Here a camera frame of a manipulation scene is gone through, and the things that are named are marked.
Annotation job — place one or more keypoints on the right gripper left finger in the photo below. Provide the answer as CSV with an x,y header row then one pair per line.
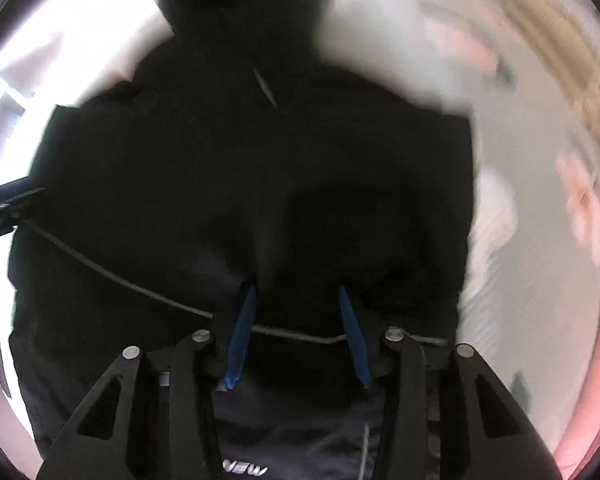
x,y
152,417

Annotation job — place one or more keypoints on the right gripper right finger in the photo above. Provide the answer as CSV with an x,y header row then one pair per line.
x,y
446,414

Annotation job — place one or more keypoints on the black hooded jacket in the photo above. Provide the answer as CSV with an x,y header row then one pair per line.
x,y
239,183

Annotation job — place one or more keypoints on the floral green bedspread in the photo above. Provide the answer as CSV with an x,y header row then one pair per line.
x,y
527,70

